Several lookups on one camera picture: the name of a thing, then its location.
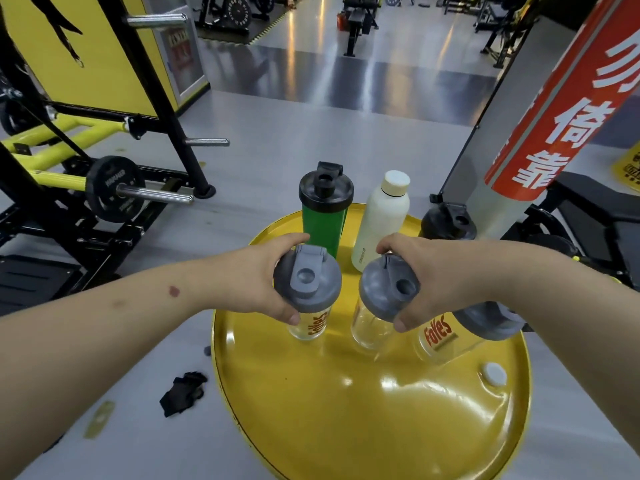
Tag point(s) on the person's right hand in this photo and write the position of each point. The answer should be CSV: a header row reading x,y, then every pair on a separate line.
x,y
450,274

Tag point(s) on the person's left hand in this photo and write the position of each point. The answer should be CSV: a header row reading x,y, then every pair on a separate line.
x,y
250,279

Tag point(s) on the dark shaker with black lid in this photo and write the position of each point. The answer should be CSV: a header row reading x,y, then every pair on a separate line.
x,y
447,224

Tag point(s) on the clear shaker grey lid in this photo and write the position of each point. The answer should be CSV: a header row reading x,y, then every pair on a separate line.
x,y
440,339
307,284
385,294

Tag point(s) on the white bottle with cream cap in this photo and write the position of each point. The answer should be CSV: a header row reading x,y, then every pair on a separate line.
x,y
380,219

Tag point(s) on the green shaker with black lid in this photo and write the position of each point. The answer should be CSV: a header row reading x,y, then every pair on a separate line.
x,y
322,224

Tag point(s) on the yellow round drum table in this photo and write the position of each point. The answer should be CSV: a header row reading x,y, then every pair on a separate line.
x,y
350,419

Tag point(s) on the person's right forearm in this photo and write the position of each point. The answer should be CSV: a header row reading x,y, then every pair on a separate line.
x,y
575,319

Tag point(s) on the person's left forearm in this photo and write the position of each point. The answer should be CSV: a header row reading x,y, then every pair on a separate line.
x,y
100,354

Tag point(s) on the small white cap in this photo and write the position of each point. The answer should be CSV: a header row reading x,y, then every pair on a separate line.
x,y
495,374

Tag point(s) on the black glove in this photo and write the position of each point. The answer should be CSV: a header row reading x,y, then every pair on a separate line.
x,y
182,394

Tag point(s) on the black weight bench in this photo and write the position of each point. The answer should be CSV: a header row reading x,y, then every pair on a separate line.
x,y
595,204

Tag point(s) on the black weight plate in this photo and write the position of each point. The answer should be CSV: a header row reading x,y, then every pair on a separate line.
x,y
107,189

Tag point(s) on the grey pillar with red banner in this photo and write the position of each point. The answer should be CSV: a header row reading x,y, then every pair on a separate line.
x,y
550,134

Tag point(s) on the yellow barrel seat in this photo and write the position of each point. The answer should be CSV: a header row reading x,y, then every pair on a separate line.
x,y
629,169

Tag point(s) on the black yellow weight machine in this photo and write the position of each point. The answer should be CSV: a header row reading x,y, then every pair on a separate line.
x,y
150,94

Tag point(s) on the framed red poster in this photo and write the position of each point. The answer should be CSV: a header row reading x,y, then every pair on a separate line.
x,y
182,59

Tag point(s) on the row of yellow gym machines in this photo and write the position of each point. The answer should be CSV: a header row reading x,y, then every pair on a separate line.
x,y
500,24

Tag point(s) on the black squat rack with plates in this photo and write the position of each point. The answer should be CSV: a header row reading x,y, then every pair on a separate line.
x,y
235,14

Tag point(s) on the black bench machine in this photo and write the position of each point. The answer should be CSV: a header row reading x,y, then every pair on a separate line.
x,y
357,19

